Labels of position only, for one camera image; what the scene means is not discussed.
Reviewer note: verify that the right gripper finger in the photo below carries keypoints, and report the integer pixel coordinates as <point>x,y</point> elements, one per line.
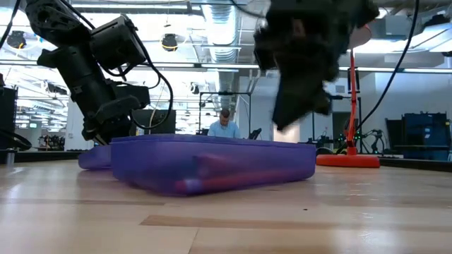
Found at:
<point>293,106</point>

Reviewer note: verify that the black cabinet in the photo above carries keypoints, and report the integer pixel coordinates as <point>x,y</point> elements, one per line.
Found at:
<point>7,116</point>

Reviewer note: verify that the long LED light bar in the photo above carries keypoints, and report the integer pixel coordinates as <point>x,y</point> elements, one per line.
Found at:
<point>212,66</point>

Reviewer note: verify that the black rig frame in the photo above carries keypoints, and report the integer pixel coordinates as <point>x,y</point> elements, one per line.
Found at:
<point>226,93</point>
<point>359,116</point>

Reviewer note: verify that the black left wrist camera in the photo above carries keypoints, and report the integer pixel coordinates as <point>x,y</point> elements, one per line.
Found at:
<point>136,95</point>

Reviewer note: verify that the black overhead camera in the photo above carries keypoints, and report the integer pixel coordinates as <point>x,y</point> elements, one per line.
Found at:
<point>169,42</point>

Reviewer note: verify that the purple plastic supply box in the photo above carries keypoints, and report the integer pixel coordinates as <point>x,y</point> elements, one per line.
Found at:
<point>212,166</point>

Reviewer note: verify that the person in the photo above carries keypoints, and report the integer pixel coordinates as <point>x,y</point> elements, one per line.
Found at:
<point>224,128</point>

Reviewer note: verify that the dark blue storage crates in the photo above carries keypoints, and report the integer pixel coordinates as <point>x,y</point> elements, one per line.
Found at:
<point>423,134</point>

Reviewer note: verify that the black computer monitor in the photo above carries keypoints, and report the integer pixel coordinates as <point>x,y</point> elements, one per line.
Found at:
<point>162,121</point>

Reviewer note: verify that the black ceiling device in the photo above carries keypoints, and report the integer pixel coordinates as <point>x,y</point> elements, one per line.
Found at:
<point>16,39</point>

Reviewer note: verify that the red desk lamp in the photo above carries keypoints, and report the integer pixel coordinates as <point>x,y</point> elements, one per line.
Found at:
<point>347,160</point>

